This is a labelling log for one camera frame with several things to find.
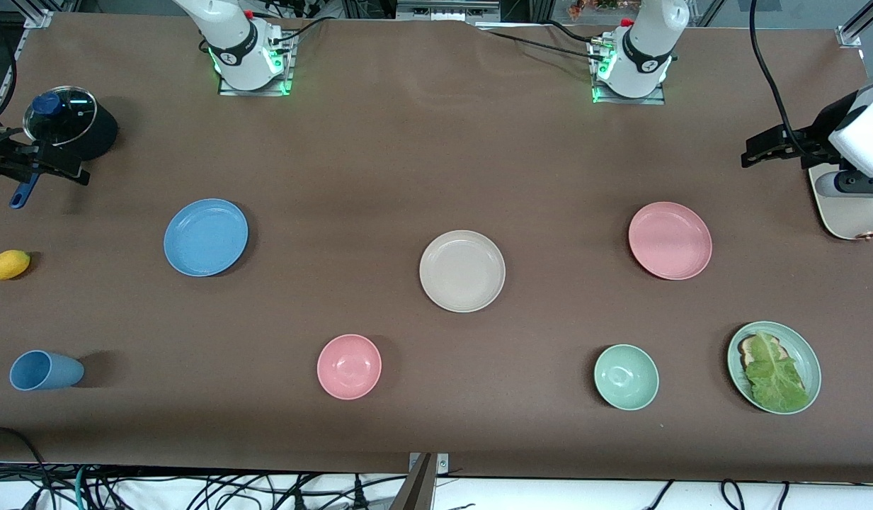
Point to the grey metal bar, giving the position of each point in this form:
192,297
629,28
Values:
416,489

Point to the small metal table bracket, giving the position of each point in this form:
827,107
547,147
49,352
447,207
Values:
442,464

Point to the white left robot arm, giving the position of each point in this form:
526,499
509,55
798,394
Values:
648,42

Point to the small green bowl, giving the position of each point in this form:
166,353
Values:
626,377

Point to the blue plate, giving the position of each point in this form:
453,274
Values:
206,237

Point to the green lettuce leaf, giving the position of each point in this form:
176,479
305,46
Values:
776,382

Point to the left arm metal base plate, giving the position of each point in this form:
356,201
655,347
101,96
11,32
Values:
627,100

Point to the beige toaster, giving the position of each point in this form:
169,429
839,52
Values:
850,216

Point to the white power strip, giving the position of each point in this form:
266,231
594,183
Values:
294,7

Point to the blue cup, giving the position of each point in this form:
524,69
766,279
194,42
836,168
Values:
47,370

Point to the small pink bowl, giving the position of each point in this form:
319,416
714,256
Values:
349,367

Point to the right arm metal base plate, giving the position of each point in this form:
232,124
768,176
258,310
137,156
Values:
255,92

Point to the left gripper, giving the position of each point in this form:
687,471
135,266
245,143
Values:
817,137

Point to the beige plate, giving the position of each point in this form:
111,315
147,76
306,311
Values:
462,271

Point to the green plate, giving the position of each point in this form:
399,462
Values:
808,365

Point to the aluminium frame profile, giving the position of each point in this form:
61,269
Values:
50,14
861,25

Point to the toasted bread slice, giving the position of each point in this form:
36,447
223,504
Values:
745,348

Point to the grey metal housing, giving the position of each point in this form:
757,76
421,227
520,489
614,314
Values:
447,10

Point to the pink plate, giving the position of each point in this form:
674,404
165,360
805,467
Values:
670,241

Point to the glass lid blue knob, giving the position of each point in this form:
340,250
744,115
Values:
61,117

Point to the yellow lemon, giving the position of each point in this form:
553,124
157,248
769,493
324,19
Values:
8,265

